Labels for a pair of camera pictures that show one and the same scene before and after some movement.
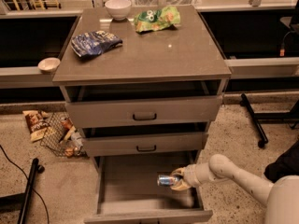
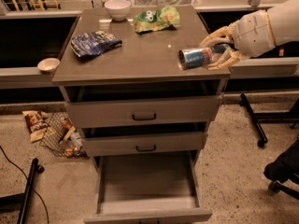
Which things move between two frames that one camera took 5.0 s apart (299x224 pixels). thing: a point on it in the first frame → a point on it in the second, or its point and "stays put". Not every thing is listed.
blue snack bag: (91, 45) stays put
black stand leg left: (20, 202) stays put
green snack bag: (148, 21) stays put
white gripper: (191, 175) → (252, 34)
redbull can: (165, 179) → (193, 58)
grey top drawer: (143, 112) stays put
